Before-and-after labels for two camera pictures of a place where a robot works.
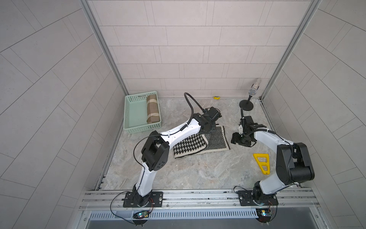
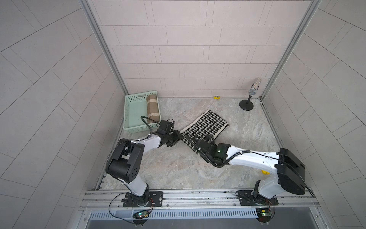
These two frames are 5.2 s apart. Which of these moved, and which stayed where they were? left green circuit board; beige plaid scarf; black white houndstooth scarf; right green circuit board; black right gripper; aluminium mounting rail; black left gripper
Moved: black left gripper; black right gripper; black white houndstooth scarf
Stayed: right green circuit board; beige plaid scarf; left green circuit board; aluminium mounting rail
